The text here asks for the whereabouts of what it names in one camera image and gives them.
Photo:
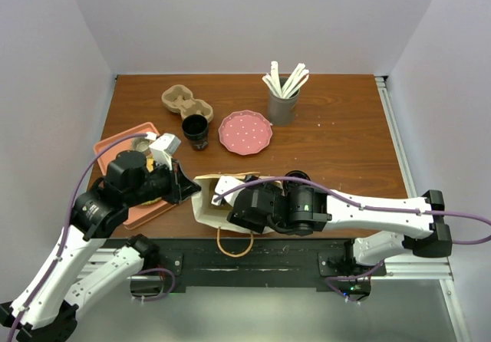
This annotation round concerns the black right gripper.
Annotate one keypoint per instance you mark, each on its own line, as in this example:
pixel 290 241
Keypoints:
pixel 245 223

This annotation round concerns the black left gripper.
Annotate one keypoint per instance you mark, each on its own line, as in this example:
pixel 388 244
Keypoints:
pixel 180 185

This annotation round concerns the beige paper takeout bag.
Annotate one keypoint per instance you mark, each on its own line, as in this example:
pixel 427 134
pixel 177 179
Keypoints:
pixel 213 212

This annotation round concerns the stack of black cups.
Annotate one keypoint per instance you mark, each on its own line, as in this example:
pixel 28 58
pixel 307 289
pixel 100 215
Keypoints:
pixel 196 129

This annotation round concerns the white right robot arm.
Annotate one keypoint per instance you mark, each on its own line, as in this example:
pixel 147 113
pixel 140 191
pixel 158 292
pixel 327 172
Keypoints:
pixel 400 225

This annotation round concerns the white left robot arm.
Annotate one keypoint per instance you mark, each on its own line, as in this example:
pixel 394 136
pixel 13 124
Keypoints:
pixel 50 307

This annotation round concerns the yellow green woven coaster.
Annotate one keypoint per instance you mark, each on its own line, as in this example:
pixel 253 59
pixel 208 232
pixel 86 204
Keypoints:
pixel 149 166

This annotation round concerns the salmon pink tray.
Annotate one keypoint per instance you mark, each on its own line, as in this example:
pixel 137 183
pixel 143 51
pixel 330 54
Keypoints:
pixel 106 151

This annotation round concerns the small grey woven coaster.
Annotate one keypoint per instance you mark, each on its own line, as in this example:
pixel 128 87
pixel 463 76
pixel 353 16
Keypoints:
pixel 141 144

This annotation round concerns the pink polka dot plate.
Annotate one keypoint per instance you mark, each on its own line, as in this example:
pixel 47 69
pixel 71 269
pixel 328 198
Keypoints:
pixel 245 132

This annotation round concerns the grey straw holder cup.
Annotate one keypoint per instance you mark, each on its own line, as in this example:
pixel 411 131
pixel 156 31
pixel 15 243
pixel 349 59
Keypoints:
pixel 281 112

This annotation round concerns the white paper straw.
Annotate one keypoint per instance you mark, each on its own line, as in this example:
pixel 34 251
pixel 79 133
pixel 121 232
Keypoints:
pixel 272 86
pixel 274 74
pixel 296 79

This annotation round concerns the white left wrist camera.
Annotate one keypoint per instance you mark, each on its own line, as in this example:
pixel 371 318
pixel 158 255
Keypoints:
pixel 163 147

